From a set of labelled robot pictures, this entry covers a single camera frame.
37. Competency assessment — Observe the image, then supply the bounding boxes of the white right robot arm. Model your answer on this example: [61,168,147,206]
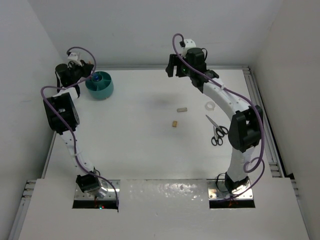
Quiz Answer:
[165,47,263,193]

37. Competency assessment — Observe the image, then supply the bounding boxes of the white eraser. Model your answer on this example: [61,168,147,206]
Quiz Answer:
[176,107,188,113]

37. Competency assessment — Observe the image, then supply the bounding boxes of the tan eraser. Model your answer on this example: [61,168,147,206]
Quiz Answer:
[172,121,178,128]

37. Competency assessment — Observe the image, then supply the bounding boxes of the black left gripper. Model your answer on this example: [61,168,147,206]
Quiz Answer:
[70,60,94,84]

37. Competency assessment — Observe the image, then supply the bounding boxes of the large black handled scissors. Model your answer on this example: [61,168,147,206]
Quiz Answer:
[206,115,229,137]

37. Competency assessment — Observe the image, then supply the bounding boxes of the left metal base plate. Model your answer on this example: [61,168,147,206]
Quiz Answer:
[74,179,117,201]

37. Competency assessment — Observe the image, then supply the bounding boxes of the teal round divided container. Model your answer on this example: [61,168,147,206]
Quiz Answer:
[85,71,114,100]

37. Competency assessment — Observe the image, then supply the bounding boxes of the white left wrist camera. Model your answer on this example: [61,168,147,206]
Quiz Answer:
[67,52,82,65]

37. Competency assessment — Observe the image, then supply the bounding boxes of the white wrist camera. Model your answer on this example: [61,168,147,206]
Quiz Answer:
[67,52,82,65]
[179,38,197,56]

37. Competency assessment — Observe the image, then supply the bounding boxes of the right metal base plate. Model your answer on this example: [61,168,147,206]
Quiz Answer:
[206,179,254,201]

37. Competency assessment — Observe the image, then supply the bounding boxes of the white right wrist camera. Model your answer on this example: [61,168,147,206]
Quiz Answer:
[179,38,197,56]

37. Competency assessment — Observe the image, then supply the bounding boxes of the metal base plate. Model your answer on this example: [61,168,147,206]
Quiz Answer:
[74,179,117,201]
[206,179,254,201]

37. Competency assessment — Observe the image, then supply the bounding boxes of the clear tape roll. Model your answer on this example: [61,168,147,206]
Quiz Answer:
[204,101,216,111]

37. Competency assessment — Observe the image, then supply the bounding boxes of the blue cap glue bottle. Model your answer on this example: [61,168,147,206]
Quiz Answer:
[91,74,102,82]

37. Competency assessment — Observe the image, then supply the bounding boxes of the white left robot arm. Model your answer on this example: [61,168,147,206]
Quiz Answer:
[43,60,101,194]

